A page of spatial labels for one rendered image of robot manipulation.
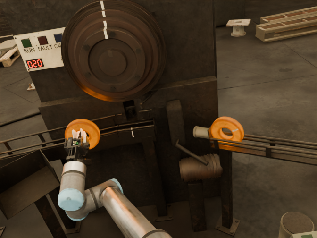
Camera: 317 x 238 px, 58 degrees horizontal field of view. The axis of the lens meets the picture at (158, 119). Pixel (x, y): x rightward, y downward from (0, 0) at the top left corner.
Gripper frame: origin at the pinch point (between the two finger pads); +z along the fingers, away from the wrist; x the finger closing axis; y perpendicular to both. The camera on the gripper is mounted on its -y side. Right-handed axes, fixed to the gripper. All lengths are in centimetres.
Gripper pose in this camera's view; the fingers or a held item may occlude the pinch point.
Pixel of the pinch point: (81, 131)
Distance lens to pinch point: 135.3
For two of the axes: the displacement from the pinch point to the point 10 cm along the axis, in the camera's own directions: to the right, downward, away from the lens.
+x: -9.9, 1.6, 0.5
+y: -1.4, -6.5, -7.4
